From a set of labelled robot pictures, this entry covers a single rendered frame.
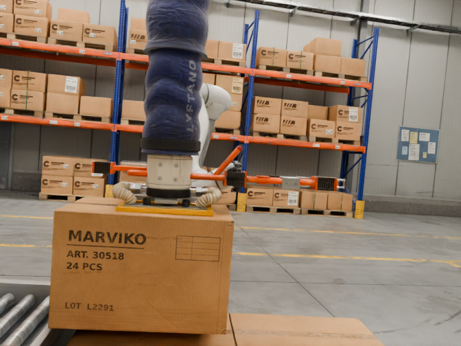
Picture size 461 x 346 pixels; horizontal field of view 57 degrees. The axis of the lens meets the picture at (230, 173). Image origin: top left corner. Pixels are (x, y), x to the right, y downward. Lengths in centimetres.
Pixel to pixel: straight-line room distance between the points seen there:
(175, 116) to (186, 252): 48
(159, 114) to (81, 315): 73
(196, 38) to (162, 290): 89
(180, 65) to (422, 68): 1108
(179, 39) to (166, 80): 15
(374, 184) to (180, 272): 1032
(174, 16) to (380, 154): 1033
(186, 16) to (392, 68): 1055
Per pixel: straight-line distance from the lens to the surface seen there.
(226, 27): 1060
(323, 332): 190
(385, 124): 1170
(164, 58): 156
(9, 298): 214
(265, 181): 162
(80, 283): 155
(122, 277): 151
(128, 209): 151
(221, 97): 233
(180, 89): 154
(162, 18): 159
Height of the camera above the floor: 126
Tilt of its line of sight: 3 degrees down
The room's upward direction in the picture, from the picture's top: 5 degrees clockwise
